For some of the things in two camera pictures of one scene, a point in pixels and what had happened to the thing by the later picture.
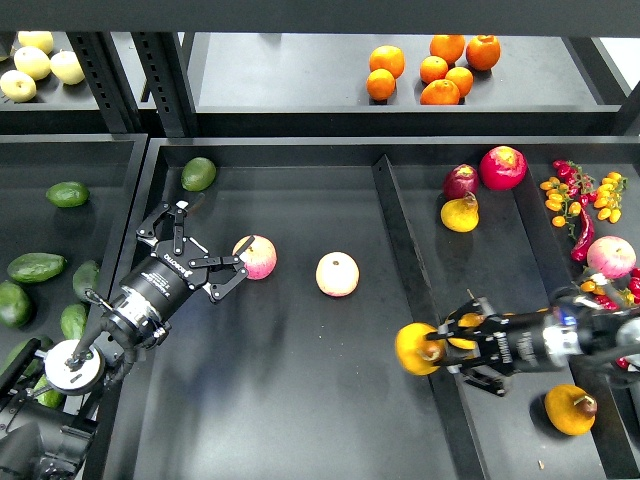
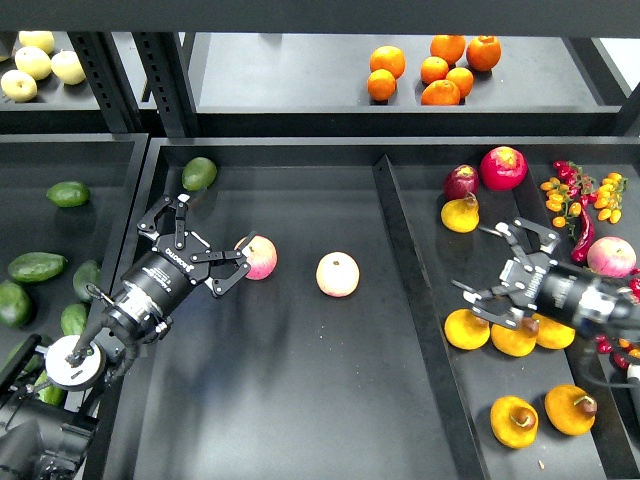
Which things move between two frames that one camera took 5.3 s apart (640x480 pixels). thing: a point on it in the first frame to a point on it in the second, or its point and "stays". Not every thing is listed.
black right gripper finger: (479, 305) to (514, 232)
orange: (463, 79) stays
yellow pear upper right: (460, 215) stays
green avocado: (53, 398) stays
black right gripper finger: (475, 371) to (494, 304)
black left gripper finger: (221, 290) stays
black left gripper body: (161, 282) stays
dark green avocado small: (85, 277) stays
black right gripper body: (525, 342) to (562, 291)
